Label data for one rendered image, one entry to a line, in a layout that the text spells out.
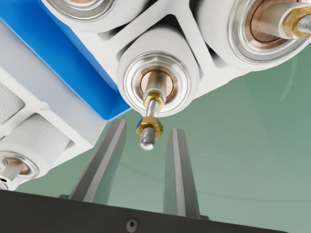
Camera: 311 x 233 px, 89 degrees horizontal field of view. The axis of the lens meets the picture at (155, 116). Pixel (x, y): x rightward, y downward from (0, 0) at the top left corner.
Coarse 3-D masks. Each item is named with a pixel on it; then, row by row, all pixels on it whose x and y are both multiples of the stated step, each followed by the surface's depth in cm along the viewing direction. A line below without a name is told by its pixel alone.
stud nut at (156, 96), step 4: (152, 92) 14; (148, 96) 14; (152, 96) 14; (156, 96) 14; (160, 96) 14; (144, 100) 15; (148, 100) 14; (156, 100) 14; (160, 100) 14; (144, 104) 14; (160, 104) 14; (160, 108) 14
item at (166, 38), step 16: (144, 32) 24; (160, 32) 19; (176, 32) 22; (144, 48) 16; (160, 48) 15; (176, 48) 16; (192, 64) 16; (192, 80) 17; (192, 96) 18; (176, 112) 20
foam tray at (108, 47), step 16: (160, 0) 19; (176, 0) 19; (192, 0) 28; (144, 16) 20; (160, 16) 20; (176, 16) 20; (192, 16) 20; (80, 32) 22; (112, 32) 27; (128, 32) 21; (192, 32) 21; (96, 48) 23; (112, 48) 23; (128, 48) 30; (192, 48) 22; (208, 48) 32; (112, 64) 24; (208, 64) 23; (224, 64) 23; (208, 80) 24; (224, 80) 24
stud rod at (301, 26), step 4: (308, 16) 10; (300, 20) 10; (304, 20) 10; (308, 20) 10; (300, 24) 10; (304, 24) 10; (308, 24) 9; (300, 28) 10; (304, 28) 10; (308, 28) 10; (308, 32) 10
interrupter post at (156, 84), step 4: (152, 80) 16; (156, 80) 16; (160, 80) 16; (164, 80) 17; (148, 84) 16; (152, 84) 15; (156, 84) 15; (160, 84) 16; (164, 84) 16; (148, 88) 15; (152, 88) 15; (156, 88) 15; (160, 88) 15; (164, 88) 16; (144, 92) 15; (148, 92) 15; (156, 92) 15; (160, 92) 15; (164, 92) 15; (144, 96) 15; (164, 96) 15; (164, 100) 15
